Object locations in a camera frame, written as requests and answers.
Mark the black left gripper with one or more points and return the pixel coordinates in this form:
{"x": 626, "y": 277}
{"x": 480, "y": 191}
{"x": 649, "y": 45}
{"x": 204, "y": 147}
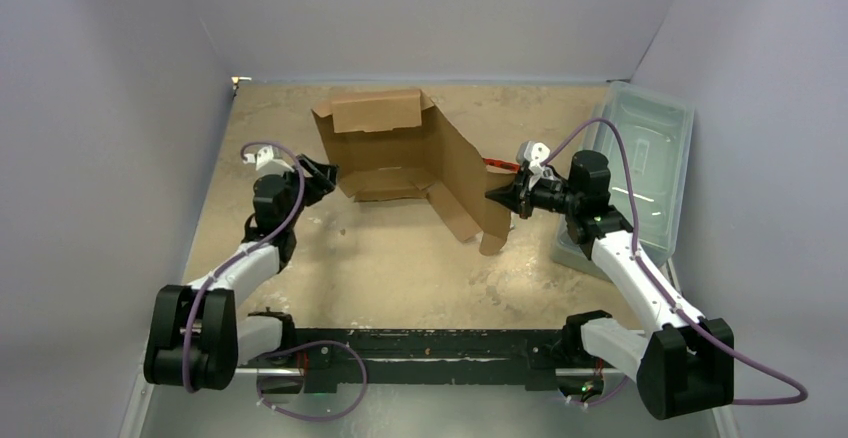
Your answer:
{"x": 320, "y": 183}

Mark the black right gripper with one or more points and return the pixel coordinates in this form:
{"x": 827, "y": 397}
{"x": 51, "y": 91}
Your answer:
{"x": 522, "y": 196}

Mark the brown cardboard box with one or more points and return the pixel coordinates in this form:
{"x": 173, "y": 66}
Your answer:
{"x": 399, "y": 145}

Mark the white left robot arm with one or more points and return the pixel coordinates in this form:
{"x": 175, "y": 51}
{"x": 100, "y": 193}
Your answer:
{"x": 195, "y": 339}

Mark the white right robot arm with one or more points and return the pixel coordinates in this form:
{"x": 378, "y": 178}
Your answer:
{"x": 677, "y": 364}

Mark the red handled adjustable wrench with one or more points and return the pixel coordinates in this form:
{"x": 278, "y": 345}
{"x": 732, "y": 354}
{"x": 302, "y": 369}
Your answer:
{"x": 504, "y": 165}

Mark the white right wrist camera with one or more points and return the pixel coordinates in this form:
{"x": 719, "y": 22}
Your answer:
{"x": 533, "y": 155}

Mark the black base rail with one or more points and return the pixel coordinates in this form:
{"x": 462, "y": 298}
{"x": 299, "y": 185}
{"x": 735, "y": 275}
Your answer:
{"x": 531, "y": 358}

